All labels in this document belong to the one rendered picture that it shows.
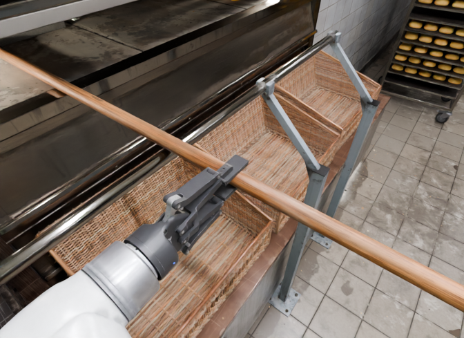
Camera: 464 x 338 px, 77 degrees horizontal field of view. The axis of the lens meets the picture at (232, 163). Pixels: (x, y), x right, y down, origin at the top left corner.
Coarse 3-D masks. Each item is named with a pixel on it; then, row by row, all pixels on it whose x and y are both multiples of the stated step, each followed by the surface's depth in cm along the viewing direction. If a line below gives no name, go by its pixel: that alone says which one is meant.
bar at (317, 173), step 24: (312, 48) 98; (336, 48) 112; (288, 72) 88; (240, 96) 76; (264, 96) 84; (360, 96) 116; (216, 120) 69; (288, 120) 85; (360, 120) 121; (192, 144) 65; (360, 144) 127; (144, 168) 57; (312, 168) 88; (120, 192) 53; (312, 192) 93; (336, 192) 151; (72, 216) 48; (48, 240) 45; (0, 264) 42; (24, 264) 43; (288, 264) 127; (288, 288) 140; (288, 312) 147
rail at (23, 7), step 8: (24, 0) 49; (32, 0) 50; (40, 0) 50; (48, 0) 51; (56, 0) 52; (64, 0) 53; (72, 0) 54; (80, 0) 55; (0, 8) 47; (8, 8) 47; (16, 8) 48; (24, 8) 49; (32, 8) 50; (40, 8) 51; (0, 16) 47; (8, 16) 48; (16, 16) 49
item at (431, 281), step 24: (0, 48) 89; (48, 72) 78; (72, 96) 71; (120, 120) 63; (168, 144) 57; (216, 168) 52; (264, 192) 47; (312, 216) 44; (336, 240) 42; (360, 240) 41; (384, 264) 39; (408, 264) 38; (432, 288) 37; (456, 288) 36
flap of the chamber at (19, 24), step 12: (84, 0) 56; (96, 0) 57; (108, 0) 59; (120, 0) 61; (132, 0) 63; (36, 12) 50; (48, 12) 52; (60, 12) 53; (72, 12) 55; (84, 12) 56; (0, 24) 47; (12, 24) 48; (24, 24) 50; (36, 24) 51; (48, 24) 52; (0, 36) 48
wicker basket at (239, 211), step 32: (128, 192) 102; (96, 224) 96; (128, 224) 106; (224, 224) 117; (256, 224) 109; (192, 256) 106; (224, 256) 107; (256, 256) 105; (160, 288) 98; (192, 288) 98; (224, 288) 98; (160, 320) 91; (192, 320) 79
